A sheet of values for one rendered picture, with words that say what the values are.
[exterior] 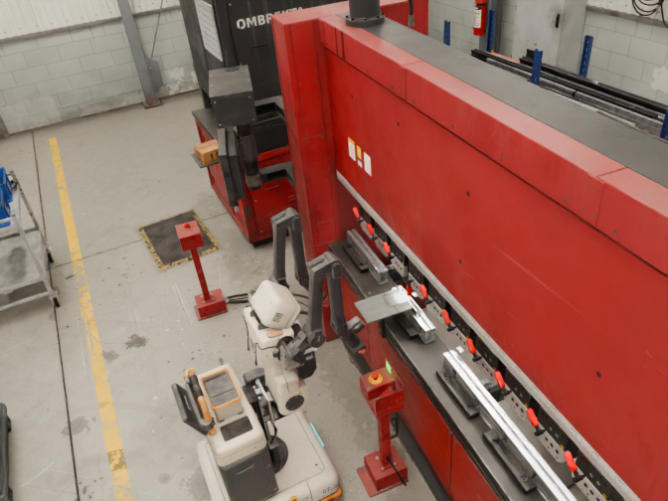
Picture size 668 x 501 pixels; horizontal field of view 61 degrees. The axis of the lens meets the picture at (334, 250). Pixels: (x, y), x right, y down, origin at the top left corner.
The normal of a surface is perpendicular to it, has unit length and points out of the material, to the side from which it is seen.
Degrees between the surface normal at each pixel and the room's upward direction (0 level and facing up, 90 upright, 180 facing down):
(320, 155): 90
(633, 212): 90
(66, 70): 90
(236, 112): 90
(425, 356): 0
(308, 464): 0
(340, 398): 0
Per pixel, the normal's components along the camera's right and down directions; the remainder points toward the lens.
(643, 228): -0.92, 0.29
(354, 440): -0.09, -0.81
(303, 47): 0.37, 0.52
